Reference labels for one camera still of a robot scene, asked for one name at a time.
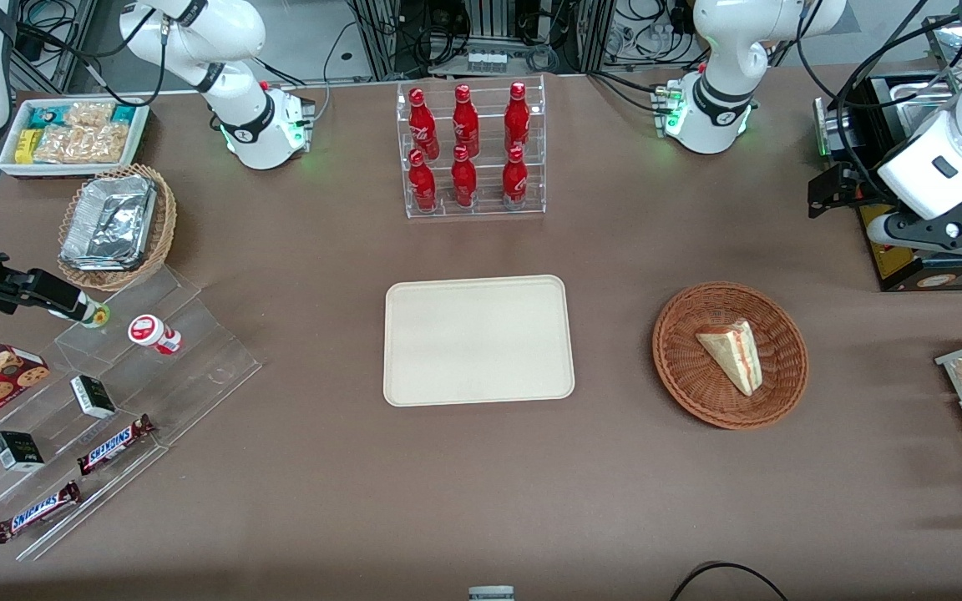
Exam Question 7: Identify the triangular sandwich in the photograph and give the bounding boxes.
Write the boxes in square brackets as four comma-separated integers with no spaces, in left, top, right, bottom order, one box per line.
[696,320,762,397]

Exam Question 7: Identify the light wicker basket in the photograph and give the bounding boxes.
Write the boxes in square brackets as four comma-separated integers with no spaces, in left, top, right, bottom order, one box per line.
[57,164,178,291]

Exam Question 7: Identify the brown round wicker basket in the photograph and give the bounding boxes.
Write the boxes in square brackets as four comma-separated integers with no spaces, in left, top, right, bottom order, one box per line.
[652,281,809,431]

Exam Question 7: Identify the beige plastic tray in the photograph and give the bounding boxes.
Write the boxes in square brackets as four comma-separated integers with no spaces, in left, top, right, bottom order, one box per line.
[383,275,576,408]

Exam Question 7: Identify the black food warmer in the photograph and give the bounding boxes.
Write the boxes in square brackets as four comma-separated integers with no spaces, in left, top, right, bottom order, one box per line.
[811,71,962,293]

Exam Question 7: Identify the steel warmer pan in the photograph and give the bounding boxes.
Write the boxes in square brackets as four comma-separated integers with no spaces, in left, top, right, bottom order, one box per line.
[897,79,962,111]

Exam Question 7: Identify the aluminium foil container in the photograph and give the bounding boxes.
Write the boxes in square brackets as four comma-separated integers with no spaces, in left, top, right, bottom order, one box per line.
[60,174,158,272]

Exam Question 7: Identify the red white yogurt bottle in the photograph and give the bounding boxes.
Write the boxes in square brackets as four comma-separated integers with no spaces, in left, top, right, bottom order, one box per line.
[128,314,183,356]

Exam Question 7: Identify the small black box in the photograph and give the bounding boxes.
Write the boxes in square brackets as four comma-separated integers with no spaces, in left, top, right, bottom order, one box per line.
[70,376,117,420]
[0,431,45,472]

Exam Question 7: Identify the Snickers chocolate bar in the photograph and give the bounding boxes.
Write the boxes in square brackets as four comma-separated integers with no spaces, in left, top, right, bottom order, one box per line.
[0,481,83,544]
[76,415,156,477]

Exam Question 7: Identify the clear acrylic stepped display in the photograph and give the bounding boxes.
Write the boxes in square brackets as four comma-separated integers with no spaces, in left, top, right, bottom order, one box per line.
[0,265,263,562]

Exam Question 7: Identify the white rectangular snack bin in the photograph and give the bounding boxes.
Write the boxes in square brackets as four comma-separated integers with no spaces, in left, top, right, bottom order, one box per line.
[0,98,150,179]

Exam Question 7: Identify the red soda bottle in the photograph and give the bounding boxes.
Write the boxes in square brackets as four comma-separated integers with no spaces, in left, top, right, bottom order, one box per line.
[451,145,478,208]
[502,146,529,208]
[408,88,440,159]
[504,81,530,151]
[452,83,480,158]
[408,149,438,212]

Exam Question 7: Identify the clear acrylic bottle rack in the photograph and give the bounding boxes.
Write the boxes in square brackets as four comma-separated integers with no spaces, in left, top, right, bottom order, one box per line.
[396,75,547,220]

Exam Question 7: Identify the black table cable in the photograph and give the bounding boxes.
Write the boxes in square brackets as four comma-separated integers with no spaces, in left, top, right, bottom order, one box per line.
[669,562,791,601]

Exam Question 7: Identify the aluminium frame rack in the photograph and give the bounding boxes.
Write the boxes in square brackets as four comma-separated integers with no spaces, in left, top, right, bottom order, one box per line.
[352,0,615,80]

